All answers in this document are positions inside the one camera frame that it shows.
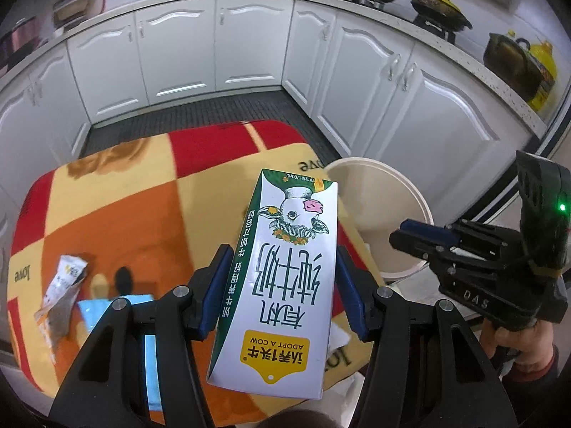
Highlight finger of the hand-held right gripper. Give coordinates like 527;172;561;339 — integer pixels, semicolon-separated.
399;219;465;246
389;229;451;264

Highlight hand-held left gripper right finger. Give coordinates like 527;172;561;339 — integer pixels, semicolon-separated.
334;244;526;428

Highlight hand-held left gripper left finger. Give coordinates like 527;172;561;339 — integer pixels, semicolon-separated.
47;243;237;428

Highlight cream plastic bin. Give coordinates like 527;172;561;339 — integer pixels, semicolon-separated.
322;157;435;282

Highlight white green milk carton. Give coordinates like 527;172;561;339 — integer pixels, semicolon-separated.
206;168;340;401

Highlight person's right forearm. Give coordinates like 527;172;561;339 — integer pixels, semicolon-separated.
500;343;567;386

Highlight person's right hand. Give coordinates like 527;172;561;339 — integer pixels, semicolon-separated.
481;319;558;379

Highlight white paper piece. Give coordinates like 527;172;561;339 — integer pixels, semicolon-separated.
328;323;373;411

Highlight light blue packet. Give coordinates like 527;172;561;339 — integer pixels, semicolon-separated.
77;294;163;413

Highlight torn snack wrapper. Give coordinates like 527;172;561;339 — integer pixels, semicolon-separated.
35;255;89;352

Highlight dark ribbed floor mat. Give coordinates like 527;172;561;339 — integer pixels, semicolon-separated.
82;91;344;163

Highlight dark pot with yellow kettle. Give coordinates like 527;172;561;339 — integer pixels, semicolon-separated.
484;31;558;112

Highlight yellow wok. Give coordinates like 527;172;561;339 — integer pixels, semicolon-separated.
408;0;474;32

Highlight gas stove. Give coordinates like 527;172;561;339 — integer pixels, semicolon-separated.
354;0;460;45

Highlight white base cabinets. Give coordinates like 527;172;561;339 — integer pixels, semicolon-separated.
0;0;547;215

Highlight pink cooking pot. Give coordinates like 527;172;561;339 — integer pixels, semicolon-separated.
0;15;41;56

